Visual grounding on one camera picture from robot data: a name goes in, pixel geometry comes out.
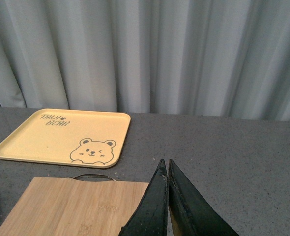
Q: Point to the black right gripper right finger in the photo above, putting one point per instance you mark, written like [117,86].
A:
[191,213]

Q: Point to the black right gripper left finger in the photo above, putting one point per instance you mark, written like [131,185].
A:
[151,216]

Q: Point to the yellow bear serving tray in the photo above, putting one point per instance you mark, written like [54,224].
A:
[68,137]

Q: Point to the wooden cutting board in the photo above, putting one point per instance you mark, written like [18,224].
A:
[67,207]

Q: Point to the grey pleated curtain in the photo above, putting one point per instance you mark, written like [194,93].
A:
[198,57]

